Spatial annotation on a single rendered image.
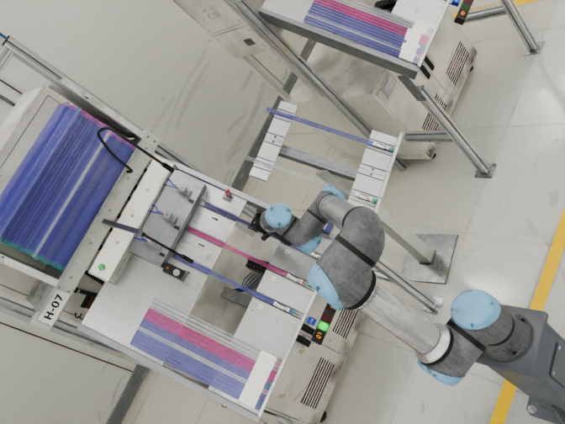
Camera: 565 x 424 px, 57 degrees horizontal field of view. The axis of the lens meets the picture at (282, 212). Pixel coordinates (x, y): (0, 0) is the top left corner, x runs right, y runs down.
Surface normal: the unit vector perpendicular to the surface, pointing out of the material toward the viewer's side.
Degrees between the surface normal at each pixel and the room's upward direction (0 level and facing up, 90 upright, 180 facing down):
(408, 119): 90
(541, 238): 0
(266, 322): 46
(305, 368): 90
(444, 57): 90
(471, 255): 0
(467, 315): 8
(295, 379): 93
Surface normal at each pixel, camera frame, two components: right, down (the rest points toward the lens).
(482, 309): -0.57, -0.58
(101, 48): 0.62, 0.09
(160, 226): -0.01, -0.27
